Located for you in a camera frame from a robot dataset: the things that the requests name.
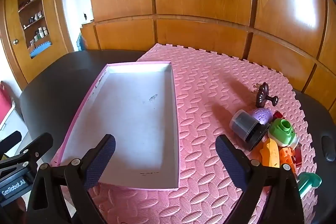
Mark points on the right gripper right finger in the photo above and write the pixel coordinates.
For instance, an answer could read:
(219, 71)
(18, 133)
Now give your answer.
(283, 204)

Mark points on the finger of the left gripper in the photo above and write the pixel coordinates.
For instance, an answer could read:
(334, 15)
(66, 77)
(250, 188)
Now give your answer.
(26, 160)
(9, 142)

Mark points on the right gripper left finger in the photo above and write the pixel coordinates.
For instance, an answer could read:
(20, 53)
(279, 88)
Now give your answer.
(83, 174)

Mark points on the teal plastic cylinder cup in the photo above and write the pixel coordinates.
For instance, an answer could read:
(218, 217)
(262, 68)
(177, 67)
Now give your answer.
(307, 181)

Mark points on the yellow plastic piece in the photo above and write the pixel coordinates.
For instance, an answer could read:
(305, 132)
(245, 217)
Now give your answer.
(266, 152)

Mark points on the orange cube block toy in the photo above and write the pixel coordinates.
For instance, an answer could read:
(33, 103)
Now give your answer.
(287, 156)

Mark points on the red puzzle piece block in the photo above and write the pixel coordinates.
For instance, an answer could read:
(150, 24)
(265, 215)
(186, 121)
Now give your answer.
(298, 155)

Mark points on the green white plug device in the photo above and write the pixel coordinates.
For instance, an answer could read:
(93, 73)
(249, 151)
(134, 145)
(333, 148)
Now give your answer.
(282, 132)

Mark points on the clear jar black lid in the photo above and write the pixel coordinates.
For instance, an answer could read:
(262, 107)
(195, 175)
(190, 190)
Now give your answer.
(248, 129)

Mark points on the purple oval perforated case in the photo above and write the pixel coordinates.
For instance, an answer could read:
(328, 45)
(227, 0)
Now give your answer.
(262, 115)

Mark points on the red glossy cylinder bottle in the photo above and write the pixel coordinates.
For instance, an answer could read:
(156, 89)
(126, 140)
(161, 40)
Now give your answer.
(277, 115)

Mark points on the dark brown mushroom brush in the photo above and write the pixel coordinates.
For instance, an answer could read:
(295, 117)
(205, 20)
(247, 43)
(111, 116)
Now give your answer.
(263, 96)

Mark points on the red white storage box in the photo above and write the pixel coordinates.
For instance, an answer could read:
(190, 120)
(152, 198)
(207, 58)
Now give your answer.
(7, 105)

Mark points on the black padded massage table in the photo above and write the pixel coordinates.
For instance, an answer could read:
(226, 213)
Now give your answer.
(50, 101)

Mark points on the black face hole cushion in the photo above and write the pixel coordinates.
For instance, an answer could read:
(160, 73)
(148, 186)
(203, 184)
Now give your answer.
(328, 147)

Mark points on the pink white cardboard tray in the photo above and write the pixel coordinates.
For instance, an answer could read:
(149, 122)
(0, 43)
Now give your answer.
(137, 104)

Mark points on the wooden door with shelves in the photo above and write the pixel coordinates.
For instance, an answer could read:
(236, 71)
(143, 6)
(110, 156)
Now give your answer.
(34, 35)

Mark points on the pink foam puzzle mat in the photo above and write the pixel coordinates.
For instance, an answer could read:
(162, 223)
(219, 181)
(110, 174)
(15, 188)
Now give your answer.
(210, 88)

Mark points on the blue foam mat piece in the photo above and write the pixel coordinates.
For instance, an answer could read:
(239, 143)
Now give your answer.
(80, 42)

